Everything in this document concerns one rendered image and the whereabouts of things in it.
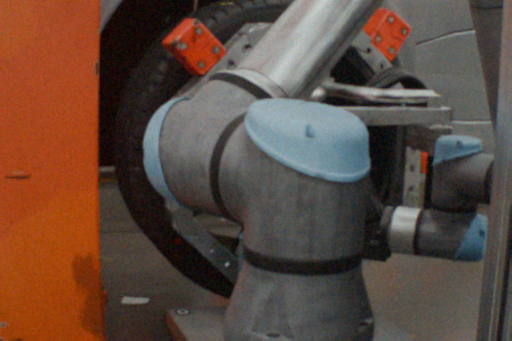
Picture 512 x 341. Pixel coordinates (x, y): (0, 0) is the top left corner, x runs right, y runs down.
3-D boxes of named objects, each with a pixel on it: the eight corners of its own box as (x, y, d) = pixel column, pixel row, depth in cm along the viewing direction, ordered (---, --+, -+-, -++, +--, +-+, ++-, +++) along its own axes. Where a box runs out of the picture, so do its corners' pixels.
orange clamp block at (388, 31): (373, 60, 170) (395, 27, 170) (392, 62, 162) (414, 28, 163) (350, 40, 167) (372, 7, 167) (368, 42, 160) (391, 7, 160)
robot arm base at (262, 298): (399, 353, 76) (408, 257, 74) (253, 374, 70) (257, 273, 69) (334, 303, 90) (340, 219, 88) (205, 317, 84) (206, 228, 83)
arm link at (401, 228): (414, 214, 121) (426, 203, 128) (386, 211, 122) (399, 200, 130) (410, 261, 122) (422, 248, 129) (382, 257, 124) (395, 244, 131)
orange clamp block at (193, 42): (216, 50, 157) (186, 17, 153) (229, 52, 149) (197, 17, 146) (191, 75, 156) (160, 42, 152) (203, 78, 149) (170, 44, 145)
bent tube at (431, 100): (390, 97, 164) (392, 46, 163) (441, 109, 147) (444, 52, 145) (313, 97, 158) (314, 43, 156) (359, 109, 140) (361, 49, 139)
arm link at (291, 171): (305, 270, 70) (313, 115, 68) (206, 237, 79) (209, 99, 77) (389, 245, 78) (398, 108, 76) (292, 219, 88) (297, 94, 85)
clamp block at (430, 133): (426, 145, 154) (427, 118, 153) (451, 153, 145) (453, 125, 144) (404, 146, 152) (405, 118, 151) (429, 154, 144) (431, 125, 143)
